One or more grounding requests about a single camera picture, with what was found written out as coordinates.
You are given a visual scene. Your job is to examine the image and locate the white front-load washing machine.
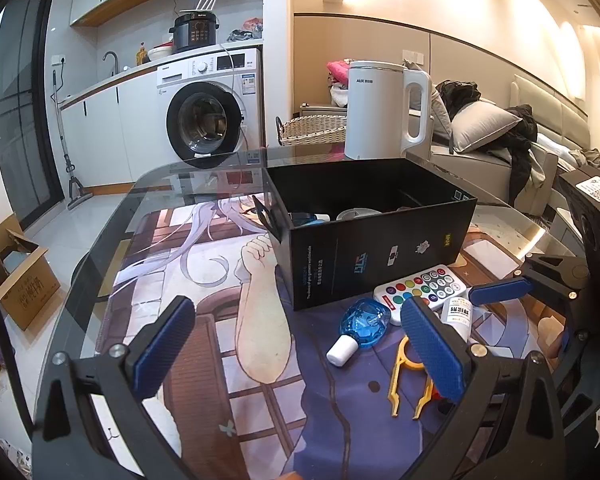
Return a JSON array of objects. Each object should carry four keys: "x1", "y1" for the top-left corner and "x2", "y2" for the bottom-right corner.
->
[{"x1": 156, "y1": 46, "x2": 266, "y2": 170}]

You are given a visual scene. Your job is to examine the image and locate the white lower kitchen cabinets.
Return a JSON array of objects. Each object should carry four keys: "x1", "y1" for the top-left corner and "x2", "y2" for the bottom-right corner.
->
[{"x1": 60, "y1": 75, "x2": 173, "y2": 193}]

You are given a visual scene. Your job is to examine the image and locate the black cardboard storage box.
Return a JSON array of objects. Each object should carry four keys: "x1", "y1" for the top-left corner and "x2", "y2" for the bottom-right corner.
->
[{"x1": 260, "y1": 157, "x2": 478, "y2": 312}]

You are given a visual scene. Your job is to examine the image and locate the white bottle with red cap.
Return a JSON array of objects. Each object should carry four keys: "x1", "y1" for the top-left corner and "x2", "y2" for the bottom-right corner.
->
[{"x1": 430, "y1": 297, "x2": 476, "y2": 403}]

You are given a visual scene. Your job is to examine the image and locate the black jacket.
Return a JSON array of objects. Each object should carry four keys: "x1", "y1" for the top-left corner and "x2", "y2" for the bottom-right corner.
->
[{"x1": 505, "y1": 105, "x2": 561, "y2": 206}]

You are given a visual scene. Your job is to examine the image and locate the open brown cardboard box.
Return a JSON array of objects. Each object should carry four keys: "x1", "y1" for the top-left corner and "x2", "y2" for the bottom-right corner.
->
[{"x1": 0, "y1": 227, "x2": 62, "y2": 331}]

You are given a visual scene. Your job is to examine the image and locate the blue liquid bottle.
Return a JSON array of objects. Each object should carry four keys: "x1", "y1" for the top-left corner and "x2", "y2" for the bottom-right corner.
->
[{"x1": 326, "y1": 298, "x2": 392, "y2": 367}]

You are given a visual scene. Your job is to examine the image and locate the grey sofa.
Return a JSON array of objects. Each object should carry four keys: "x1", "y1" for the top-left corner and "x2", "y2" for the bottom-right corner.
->
[{"x1": 405, "y1": 75, "x2": 591, "y2": 216}]

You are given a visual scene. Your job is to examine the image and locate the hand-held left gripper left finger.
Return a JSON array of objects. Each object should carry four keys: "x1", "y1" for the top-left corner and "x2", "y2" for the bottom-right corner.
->
[{"x1": 32, "y1": 295, "x2": 197, "y2": 480}]

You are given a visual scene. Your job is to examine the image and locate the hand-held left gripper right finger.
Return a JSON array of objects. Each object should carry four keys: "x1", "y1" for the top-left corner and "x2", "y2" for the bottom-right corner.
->
[{"x1": 400, "y1": 296, "x2": 566, "y2": 480}]

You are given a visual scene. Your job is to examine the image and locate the printed anime desk mat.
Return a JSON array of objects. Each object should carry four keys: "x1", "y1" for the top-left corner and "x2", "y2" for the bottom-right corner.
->
[{"x1": 92, "y1": 192, "x2": 581, "y2": 480}]

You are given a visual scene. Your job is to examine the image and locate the flat mop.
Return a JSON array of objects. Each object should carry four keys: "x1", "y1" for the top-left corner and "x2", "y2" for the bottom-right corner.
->
[{"x1": 51, "y1": 69, "x2": 93, "y2": 211}]

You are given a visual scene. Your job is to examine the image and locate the pink cloth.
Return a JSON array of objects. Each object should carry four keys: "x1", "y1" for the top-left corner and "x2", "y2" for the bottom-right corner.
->
[{"x1": 327, "y1": 60, "x2": 353, "y2": 83}]

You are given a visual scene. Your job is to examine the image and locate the black framed glass door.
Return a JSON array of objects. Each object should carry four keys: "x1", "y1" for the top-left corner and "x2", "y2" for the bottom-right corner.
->
[{"x1": 0, "y1": 0, "x2": 66, "y2": 231}]

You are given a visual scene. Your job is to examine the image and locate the white electric kettle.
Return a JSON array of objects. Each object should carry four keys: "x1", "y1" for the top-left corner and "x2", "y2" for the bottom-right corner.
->
[{"x1": 343, "y1": 60, "x2": 433, "y2": 160}]

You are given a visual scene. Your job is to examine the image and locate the yellow plastic puller tool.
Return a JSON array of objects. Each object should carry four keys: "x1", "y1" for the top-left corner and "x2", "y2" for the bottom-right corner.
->
[{"x1": 389, "y1": 335, "x2": 436, "y2": 421}]

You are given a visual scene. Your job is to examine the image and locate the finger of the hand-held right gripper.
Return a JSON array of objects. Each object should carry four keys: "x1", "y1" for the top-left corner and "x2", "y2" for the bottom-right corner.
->
[
  {"x1": 469, "y1": 255, "x2": 589, "y2": 307},
  {"x1": 555, "y1": 327, "x2": 600, "y2": 431}
]

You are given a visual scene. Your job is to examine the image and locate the grey pillow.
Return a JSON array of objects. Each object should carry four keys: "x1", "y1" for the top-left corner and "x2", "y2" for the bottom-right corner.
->
[
  {"x1": 450, "y1": 100, "x2": 523, "y2": 153},
  {"x1": 427, "y1": 77, "x2": 453, "y2": 136}
]

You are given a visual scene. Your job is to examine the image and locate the wicker basket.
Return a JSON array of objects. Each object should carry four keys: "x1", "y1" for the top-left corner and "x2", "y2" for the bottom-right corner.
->
[{"x1": 275, "y1": 115, "x2": 348, "y2": 147}]

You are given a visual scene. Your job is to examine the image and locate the black electric pressure cooker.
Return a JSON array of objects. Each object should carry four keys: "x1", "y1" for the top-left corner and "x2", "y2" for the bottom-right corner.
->
[{"x1": 169, "y1": 10, "x2": 220, "y2": 52}]

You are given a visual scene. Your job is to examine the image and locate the person's right hand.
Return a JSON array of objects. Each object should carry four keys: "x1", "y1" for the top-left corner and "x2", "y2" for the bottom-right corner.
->
[{"x1": 537, "y1": 316, "x2": 567, "y2": 358}]

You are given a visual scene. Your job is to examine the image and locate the black clothing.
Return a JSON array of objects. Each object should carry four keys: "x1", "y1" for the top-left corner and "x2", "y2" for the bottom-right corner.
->
[{"x1": 437, "y1": 80, "x2": 481, "y2": 121}]

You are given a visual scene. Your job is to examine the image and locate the white remote with coloured buttons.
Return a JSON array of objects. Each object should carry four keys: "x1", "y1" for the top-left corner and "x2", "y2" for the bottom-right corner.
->
[{"x1": 373, "y1": 264, "x2": 468, "y2": 313}]

